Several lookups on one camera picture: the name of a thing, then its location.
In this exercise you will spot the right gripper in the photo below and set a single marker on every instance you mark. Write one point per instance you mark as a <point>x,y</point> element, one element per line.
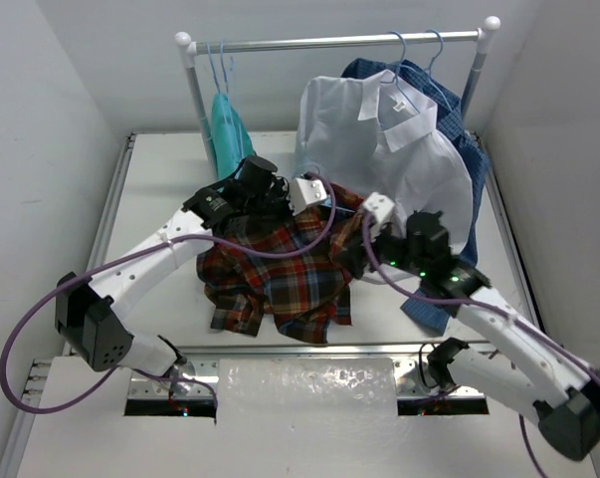
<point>351,256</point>

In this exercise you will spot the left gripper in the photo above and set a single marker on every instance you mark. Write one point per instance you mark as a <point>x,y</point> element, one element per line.
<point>278,200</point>

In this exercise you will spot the red plaid shirt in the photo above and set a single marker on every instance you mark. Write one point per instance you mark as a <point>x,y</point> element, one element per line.
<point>304,294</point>

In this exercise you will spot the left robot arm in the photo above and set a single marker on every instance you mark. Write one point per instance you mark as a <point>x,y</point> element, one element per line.
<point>91,308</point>

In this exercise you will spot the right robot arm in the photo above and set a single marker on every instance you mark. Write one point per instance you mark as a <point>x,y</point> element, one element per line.
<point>557,391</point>

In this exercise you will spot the blue checked shirt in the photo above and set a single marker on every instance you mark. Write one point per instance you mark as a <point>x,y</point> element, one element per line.
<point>477,163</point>

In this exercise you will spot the white clothes rack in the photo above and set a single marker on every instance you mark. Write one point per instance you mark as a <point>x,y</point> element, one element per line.
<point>189,50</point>

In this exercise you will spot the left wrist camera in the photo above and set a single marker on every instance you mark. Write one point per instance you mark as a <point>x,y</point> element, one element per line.
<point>305,193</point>

